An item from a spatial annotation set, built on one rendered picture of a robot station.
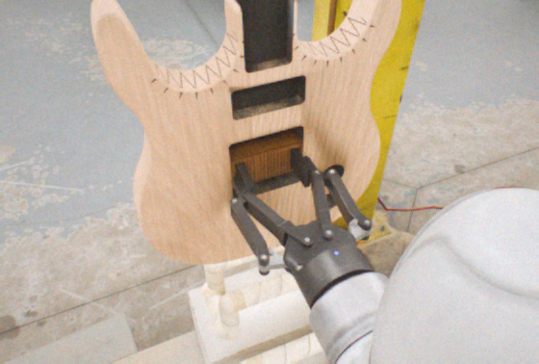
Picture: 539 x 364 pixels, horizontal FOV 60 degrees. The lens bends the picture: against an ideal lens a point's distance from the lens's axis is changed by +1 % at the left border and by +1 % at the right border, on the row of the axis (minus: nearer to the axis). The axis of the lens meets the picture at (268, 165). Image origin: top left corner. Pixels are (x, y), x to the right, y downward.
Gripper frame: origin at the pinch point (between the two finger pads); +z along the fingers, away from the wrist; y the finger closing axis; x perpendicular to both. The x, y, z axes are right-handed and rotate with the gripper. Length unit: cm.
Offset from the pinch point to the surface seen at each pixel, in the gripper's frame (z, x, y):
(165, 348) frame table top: 9, -53, -20
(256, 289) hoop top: -1.7, -24.7, -3.0
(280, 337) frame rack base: -5.3, -36.3, -0.2
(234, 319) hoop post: -3.0, -28.8, -7.5
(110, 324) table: 21, -56, -30
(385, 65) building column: 79, -47, 77
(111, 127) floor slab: 213, -143, -23
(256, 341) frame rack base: -4.6, -35.7, -4.5
